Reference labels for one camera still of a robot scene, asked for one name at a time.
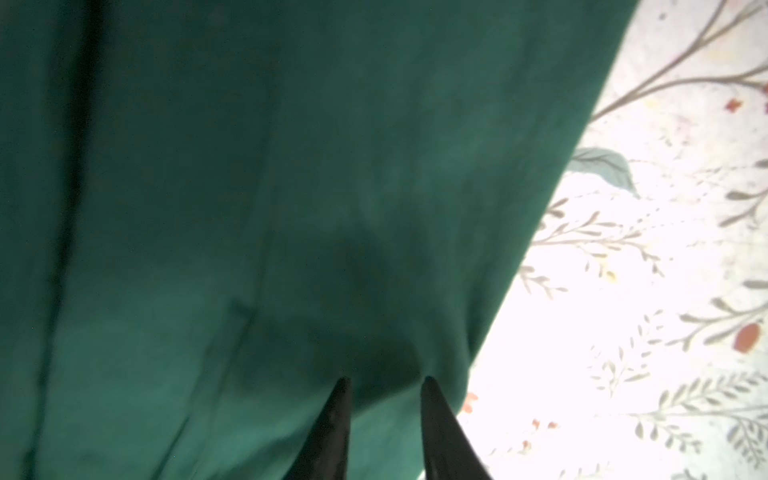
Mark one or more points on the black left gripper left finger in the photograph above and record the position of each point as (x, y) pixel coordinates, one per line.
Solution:
(324, 454)

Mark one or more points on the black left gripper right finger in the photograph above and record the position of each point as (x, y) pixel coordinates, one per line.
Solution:
(447, 452)

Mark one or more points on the green t-shirt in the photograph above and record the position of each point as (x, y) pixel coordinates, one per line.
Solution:
(211, 211)

